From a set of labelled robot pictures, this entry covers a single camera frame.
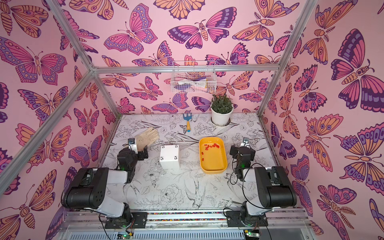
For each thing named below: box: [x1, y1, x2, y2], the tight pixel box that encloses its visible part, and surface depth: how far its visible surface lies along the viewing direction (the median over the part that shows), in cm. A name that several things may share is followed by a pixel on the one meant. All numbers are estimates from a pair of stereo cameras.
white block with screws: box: [159, 144, 180, 169], surface depth 89 cm
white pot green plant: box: [210, 94, 234, 127], surface depth 106 cm
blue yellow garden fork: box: [183, 113, 193, 133], surface depth 122 cm
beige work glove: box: [135, 127, 160, 152], surface depth 108 cm
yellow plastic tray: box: [199, 137, 228, 174], surface depth 99 cm
